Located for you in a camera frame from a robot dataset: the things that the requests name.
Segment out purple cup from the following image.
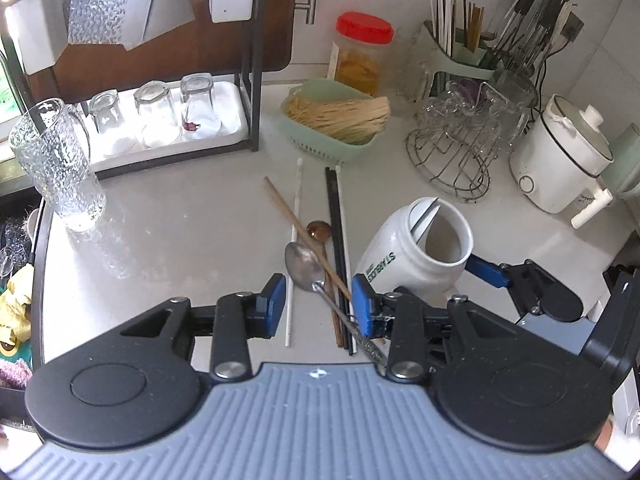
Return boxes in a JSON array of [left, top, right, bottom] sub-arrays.
[[455, 77, 488, 108]]

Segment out textured glass pitcher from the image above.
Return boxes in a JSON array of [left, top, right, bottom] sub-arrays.
[[7, 100, 107, 233]]

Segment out black power cables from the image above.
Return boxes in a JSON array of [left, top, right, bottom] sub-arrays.
[[535, 40, 568, 106]]

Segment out black dish rack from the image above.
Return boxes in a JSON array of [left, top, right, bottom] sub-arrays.
[[0, 0, 263, 181]]

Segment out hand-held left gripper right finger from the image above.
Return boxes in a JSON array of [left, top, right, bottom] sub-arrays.
[[351, 273, 523, 382]]

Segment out pink scouring pad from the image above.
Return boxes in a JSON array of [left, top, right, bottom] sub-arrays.
[[0, 359, 32, 390]]

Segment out clear stemmed glass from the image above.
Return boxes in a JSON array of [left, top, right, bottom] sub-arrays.
[[480, 82, 533, 136], [417, 95, 466, 136]]

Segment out plastic jar red lid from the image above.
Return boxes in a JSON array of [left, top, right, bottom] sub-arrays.
[[331, 11, 396, 98]]

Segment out bunch of assorted chopsticks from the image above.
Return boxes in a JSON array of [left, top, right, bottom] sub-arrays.
[[427, 0, 488, 53]]

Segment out white drip tray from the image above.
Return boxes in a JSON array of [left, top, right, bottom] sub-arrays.
[[82, 82, 251, 161]]

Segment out white electric pot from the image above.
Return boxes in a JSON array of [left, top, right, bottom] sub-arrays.
[[510, 94, 615, 230]]

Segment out green plastic basket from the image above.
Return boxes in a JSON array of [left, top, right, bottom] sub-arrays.
[[280, 78, 392, 165]]

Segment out row of hanging kitchen tools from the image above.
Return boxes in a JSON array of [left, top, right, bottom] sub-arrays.
[[487, 0, 576, 73]]

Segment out clear glass mug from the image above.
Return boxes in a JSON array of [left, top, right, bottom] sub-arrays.
[[387, 27, 436, 116]]

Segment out metal spoon ornate handle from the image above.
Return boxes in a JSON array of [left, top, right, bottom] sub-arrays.
[[283, 241, 391, 376]]

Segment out textured silver panel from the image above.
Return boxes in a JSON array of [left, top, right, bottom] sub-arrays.
[[62, 0, 155, 47]]

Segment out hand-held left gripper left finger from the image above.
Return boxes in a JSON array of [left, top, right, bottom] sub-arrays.
[[117, 272, 288, 382]]

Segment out wire glass rack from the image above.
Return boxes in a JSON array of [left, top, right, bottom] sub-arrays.
[[405, 80, 531, 203]]

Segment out white ceramic mug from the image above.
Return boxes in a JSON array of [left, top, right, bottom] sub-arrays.
[[354, 196, 475, 300]]

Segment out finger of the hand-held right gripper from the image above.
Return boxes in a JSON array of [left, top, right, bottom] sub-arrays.
[[466, 254, 557, 315]]

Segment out dried noodle bundle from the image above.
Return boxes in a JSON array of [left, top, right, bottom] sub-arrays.
[[283, 95, 392, 143]]

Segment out yellow cloth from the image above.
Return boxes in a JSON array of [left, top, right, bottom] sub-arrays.
[[0, 262, 36, 357]]

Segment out white chopstick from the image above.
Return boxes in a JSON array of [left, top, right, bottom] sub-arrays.
[[335, 164, 358, 357], [285, 158, 304, 347]]

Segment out black chopstick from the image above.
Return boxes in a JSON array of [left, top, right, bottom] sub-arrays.
[[324, 166, 347, 350], [329, 166, 354, 321]]

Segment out pale green kettle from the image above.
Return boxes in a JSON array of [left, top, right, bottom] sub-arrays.
[[600, 124, 640, 195]]

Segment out green utensil caddy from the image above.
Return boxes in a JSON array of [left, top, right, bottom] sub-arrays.
[[415, 19, 501, 81]]

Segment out wooden chopstick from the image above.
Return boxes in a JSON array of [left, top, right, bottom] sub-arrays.
[[263, 176, 354, 302]]

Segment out clear drinking glass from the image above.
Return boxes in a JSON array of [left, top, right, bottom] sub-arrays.
[[89, 89, 126, 147], [134, 80, 182, 144], [180, 72, 222, 136]]

